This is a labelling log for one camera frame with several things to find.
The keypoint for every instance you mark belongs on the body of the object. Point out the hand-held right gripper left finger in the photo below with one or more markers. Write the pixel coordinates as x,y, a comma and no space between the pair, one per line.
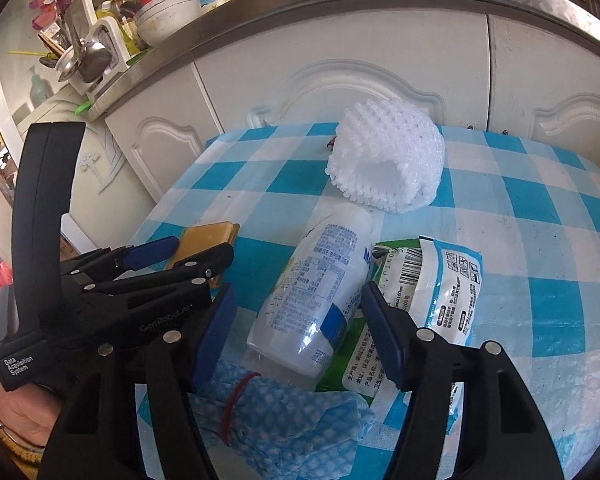
220,330

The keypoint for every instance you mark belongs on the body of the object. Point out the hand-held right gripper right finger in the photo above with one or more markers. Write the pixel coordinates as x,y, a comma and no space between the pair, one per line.
384,335

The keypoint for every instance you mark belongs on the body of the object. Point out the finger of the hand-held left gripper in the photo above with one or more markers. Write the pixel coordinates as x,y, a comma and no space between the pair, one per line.
150,251
200,267

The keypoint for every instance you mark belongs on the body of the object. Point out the gold brown small box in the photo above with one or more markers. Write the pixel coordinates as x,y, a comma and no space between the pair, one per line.
207,234

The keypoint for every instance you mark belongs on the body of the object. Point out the clear plastic bottle blue label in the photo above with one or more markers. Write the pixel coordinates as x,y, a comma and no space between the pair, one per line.
310,285

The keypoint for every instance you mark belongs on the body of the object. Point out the green white wipes packet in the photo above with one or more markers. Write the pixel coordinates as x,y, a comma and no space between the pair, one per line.
394,252

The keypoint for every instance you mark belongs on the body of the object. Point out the white blue wipes packet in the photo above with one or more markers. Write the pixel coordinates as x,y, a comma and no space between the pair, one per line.
454,290

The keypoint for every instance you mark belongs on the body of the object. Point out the green plastic clip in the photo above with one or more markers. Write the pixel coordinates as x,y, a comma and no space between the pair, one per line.
85,107

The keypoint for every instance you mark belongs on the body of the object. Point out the blue dotted cleaning cloth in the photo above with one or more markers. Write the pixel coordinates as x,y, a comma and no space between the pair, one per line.
290,425

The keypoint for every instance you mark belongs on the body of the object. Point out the steel ladle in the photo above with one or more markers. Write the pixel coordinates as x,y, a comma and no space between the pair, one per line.
95,62

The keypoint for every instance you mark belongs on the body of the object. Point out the blue white checked tablecloth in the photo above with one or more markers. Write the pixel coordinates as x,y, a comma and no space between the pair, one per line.
519,240

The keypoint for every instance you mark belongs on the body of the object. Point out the bundle of wooden chopsticks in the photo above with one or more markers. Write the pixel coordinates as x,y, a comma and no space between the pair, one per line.
52,45

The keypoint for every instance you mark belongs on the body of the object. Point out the white foam fruit net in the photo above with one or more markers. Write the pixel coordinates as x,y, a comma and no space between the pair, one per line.
389,155

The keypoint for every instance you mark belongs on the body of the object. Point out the green small sachet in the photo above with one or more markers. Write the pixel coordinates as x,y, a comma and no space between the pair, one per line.
137,54

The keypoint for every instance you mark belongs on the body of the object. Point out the white spice rack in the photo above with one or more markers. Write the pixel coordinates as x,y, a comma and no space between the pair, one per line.
111,35

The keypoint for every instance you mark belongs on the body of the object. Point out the row of seasoning bottles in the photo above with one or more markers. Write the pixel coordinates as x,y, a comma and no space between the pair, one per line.
125,15

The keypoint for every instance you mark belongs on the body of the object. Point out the large white bowl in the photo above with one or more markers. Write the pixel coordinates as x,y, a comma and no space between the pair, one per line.
165,25

